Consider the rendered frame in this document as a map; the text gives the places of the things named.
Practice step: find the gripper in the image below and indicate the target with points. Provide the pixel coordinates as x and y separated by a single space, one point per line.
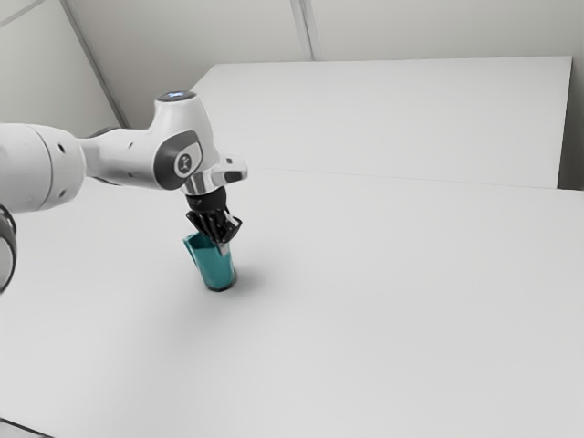
209 201

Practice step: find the teal faceted mug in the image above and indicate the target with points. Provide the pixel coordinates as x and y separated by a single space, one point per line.
214 267

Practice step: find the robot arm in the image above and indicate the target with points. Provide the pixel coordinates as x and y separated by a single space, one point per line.
118 150

